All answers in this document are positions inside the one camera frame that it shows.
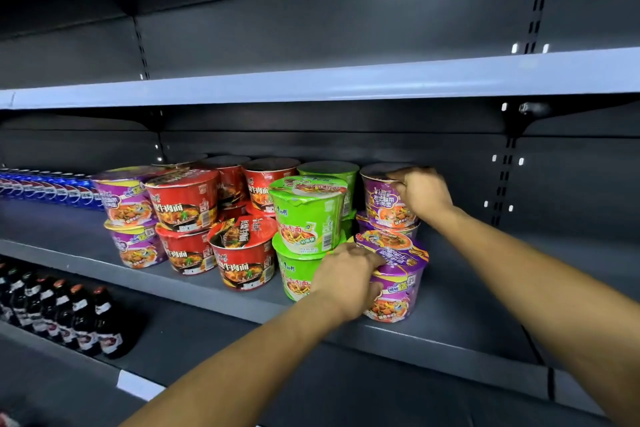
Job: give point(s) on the person's right hand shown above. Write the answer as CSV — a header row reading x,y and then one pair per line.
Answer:
x,y
425,194

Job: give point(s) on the person's left hand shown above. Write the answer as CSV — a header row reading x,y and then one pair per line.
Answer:
x,y
345,286

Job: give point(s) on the green cup noodle bowl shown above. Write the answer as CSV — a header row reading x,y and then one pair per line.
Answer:
x,y
347,224
335,170
307,214
295,271

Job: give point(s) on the dark metal store shelving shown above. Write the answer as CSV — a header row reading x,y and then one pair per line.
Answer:
x,y
400,91

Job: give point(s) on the person's right forearm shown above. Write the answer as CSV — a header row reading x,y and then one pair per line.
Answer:
x,y
550,291

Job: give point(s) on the person's left forearm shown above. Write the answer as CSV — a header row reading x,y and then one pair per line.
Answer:
x,y
225,371

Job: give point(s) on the row of dark glass bottles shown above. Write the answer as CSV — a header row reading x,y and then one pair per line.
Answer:
x,y
75,316

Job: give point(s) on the row of blue soda cans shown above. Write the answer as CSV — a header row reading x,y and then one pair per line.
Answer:
x,y
50,189

